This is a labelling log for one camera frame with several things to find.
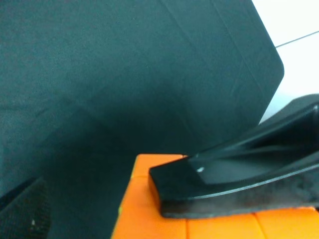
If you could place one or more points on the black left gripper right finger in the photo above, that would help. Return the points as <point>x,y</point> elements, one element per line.
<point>272,166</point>

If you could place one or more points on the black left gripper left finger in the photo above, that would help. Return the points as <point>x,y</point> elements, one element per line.
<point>25,211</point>

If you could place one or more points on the black tablecloth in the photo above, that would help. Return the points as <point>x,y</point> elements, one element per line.
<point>87,85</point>

